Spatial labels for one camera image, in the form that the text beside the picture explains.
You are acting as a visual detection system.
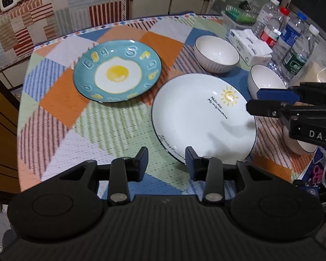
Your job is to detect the white lower cabinet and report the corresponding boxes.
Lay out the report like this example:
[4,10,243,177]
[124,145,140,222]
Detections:
[129,0,210,19]

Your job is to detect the water bottle blue label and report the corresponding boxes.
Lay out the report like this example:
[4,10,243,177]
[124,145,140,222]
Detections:
[272,12,307,71]

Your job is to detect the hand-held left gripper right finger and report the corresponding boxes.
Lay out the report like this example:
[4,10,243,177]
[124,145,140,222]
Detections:
[185,146,278,206]

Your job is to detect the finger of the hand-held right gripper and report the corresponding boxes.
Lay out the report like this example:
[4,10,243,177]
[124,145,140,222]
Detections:
[256,82,326,105]
[246,99,300,120]

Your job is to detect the water bottle green label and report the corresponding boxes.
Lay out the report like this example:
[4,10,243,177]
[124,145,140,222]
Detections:
[281,24,319,83]

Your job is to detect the white bowl dark rim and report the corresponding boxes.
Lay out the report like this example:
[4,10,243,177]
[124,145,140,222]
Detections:
[247,64,287,100]
[283,125,318,155]
[194,35,240,74]

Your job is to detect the pink handled scissors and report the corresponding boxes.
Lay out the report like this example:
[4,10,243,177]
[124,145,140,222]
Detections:
[312,164,326,184]

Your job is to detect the colourful patchwork tablecloth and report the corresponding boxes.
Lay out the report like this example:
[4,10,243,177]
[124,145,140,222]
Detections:
[16,12,319,196]

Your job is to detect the brown wooden cabinet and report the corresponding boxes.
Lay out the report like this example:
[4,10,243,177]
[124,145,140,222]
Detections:
[0,68,22,196]

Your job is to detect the white tissue box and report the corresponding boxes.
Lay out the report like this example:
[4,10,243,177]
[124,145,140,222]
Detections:
[228,28,273,66]

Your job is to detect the water bottle red label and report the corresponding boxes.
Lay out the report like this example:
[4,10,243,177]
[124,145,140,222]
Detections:
[260,7,291,57]

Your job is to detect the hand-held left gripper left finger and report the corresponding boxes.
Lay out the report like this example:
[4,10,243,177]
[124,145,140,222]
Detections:
[46,146,149,206]

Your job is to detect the water bottle white cap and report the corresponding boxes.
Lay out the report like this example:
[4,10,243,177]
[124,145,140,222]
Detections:
[253,0,280,40]

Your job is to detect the striped patchwork counter cloth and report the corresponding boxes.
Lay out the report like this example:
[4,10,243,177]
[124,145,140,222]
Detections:
[0,0,128,72]

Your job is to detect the teal fried egg plate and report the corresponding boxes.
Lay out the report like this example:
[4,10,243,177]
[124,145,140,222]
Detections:
[73,40,162,104]

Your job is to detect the white sun print plate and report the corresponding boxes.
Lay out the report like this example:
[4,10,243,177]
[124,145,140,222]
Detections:
[151,73,257,166]

